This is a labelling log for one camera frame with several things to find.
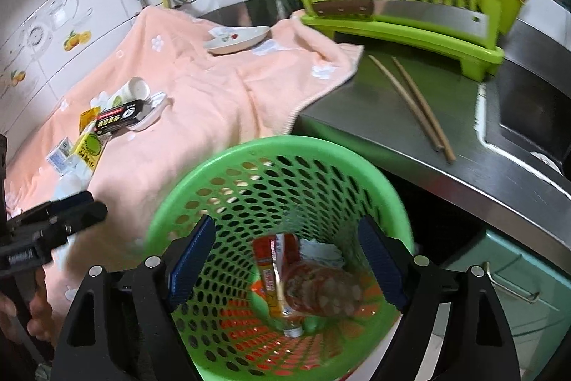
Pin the blue white milk carton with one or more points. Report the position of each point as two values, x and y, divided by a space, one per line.
60 151

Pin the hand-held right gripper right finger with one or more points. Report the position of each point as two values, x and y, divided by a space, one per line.
379 256

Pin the small yellow packet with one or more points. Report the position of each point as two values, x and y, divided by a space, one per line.
88 115

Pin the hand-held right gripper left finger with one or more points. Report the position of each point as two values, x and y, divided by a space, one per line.
194 256

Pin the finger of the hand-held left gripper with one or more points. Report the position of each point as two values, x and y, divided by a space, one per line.
58 204
76 222

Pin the yellow green drink carton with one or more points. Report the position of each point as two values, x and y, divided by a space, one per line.
89 149

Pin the person's left hand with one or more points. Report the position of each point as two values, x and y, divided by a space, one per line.
42 309

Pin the crumpled white tissue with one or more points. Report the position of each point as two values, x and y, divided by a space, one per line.
323 251

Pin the orange snack wrapper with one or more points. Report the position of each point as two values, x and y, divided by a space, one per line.
267 269

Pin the white paper cup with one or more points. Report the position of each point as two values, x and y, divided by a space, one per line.
134 88

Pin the white cherry print plate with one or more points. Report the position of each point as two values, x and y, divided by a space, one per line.
236 39

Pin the stainless steel sink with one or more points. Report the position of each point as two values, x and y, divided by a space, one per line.
535 113

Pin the red round food packet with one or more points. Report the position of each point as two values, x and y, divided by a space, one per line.
321 287

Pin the black red box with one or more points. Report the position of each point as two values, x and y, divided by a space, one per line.
120 115

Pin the green mesh plastic basket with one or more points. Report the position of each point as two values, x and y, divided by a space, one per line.
267 145

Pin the white plastic tray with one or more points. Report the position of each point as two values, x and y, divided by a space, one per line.
151 117

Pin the green cabinet door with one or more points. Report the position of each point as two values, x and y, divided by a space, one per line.
513 256

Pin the peach flowered blanket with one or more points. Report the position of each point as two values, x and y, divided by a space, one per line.
200 95

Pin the green plastic dish rack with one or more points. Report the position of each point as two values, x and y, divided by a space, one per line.
479 62

